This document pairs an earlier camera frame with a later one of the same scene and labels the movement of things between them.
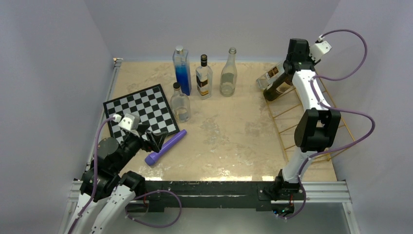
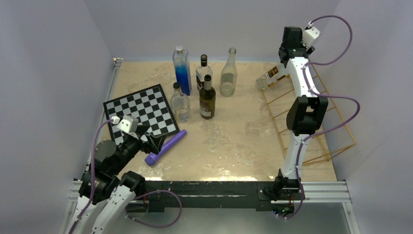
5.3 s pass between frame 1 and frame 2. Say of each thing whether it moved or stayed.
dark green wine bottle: moved
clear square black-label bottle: stayed
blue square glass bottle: stayed
